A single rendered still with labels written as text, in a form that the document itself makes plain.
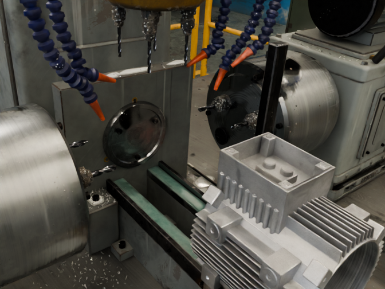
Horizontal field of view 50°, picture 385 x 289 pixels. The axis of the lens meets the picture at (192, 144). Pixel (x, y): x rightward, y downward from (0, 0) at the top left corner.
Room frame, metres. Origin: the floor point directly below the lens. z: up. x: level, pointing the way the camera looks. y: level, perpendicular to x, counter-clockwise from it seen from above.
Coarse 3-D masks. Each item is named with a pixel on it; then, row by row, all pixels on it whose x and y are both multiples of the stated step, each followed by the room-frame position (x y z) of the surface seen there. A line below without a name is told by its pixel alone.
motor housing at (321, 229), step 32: (192, 224) 0.47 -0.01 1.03; (256, 224) 0.43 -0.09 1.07; (288, 224) 0.41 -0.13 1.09; (320, 224) 0.40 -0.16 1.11; (352, 224) 0.40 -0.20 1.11; (224, 256) 0.42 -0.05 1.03; (256, 256) 0.38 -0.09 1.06; (320, 256) 0.37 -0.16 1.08; (352, 256) 0.45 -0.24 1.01; (256, 288) 0.37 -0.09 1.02; (288, 288) 0.35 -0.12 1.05; (352, 288) 0.43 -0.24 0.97
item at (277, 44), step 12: (276, 48) 0.66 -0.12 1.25; (276, 60) 0.66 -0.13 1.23; (264, 72) 0.68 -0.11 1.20; (276, 72) 0.67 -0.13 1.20; (264, 84) 0.67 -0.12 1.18; (276, 84) 0.67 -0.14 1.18; (264, 96) 0.67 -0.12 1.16; (276, 96) 0.67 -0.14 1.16; (264, 108) 0.67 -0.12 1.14; (276, 108) 0.68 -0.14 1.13; (264, 120) 0.66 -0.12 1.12; (264, 132) 0.66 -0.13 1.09
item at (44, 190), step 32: (0, 128) 0.48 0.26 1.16; (32, 128) 0.50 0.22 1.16; (0, 160) 0.44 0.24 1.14; (32, 160) 0.45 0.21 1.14; (64, 160) 0.47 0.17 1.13; (0, 192) 0.41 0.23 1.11; (32, 192) 0.43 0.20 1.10; (64, 192) 0.45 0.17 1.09; (0, 224) 0.39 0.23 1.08; (32, 224) 0.41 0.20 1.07; (64, 224) 0.43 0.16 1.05; (0, 256) 0.38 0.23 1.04; (32, 256) 0.40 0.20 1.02; (64, 256) 0.44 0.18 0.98
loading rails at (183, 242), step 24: (168, 168) 0.78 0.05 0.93; (120, 192) 0.68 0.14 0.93; (168, 192) 0.72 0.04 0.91; (192, 192) 0.71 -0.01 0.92; (120, 216) 0.67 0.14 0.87; (144, 216) 0.61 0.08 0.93; (168, 216) 0.71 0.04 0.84; (192, 216) 0.66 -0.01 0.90; (120, 240) 0.66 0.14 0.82; (144, 240) 0.60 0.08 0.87; (168, 240) 0.55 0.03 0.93; (144, 264) 0.60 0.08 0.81; (168, 264) 0.54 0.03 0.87; (192, 264) 0.50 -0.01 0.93; (168, 288) 0.54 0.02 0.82; (192, 288) 0.49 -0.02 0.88
